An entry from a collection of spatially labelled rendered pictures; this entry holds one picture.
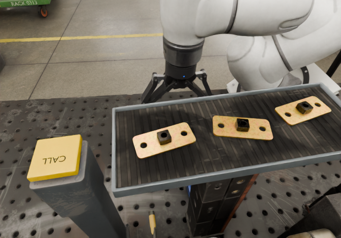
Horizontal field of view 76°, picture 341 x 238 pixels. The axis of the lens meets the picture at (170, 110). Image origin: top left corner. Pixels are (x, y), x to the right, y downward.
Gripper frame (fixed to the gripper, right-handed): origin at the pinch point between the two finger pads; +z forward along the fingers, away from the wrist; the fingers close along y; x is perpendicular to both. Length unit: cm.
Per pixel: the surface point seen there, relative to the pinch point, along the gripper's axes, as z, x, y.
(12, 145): 26, -13, 61
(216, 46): 99, -180, -91
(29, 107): 27, -34, 60
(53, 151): -23.6, 24.0, 23.0
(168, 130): -24.6, 23.2, 7.1
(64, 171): -23.9, 27.2, 21.1
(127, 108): -24.2, 17.8, 12.8
